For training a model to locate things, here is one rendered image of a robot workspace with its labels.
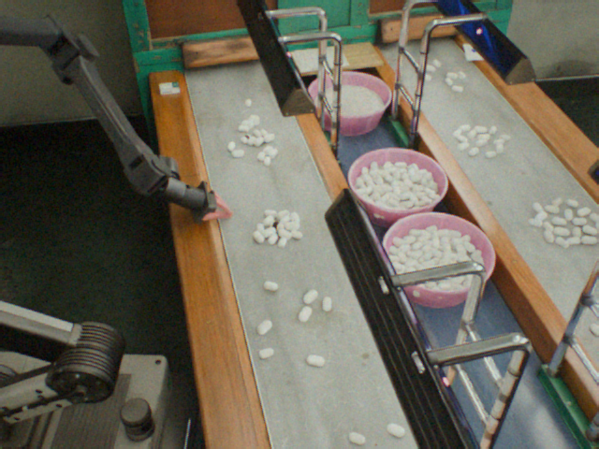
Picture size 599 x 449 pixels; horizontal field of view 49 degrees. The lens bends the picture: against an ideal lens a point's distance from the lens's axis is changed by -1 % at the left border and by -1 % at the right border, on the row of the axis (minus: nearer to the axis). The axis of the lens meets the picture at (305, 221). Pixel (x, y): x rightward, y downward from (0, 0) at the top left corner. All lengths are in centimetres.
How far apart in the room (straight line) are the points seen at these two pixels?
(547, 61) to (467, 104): 150
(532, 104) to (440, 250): 71
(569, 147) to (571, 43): 165
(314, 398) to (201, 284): 38
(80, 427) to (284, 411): 57
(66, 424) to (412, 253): 92
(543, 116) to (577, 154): 20
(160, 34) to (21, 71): 113
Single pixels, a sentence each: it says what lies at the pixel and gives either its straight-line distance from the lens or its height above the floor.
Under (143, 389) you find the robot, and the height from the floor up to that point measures 47.
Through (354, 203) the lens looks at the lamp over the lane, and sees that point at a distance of 117.
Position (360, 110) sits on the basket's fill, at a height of 73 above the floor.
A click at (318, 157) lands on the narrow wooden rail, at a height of 76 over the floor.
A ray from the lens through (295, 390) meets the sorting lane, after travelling 136.
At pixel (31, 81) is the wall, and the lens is 327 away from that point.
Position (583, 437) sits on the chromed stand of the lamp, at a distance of 144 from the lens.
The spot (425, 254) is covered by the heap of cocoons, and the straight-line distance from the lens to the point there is 161.
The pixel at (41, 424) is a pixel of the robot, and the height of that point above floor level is 50.
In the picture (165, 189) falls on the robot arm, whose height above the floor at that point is 89.
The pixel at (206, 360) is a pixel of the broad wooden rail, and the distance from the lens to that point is 138.
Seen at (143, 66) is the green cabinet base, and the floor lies 78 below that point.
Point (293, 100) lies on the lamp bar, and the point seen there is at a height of 108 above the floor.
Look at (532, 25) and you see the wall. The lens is 348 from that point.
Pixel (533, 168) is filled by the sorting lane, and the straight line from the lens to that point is 195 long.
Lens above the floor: 188
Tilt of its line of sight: 43 degrees down
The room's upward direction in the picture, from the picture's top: straight up
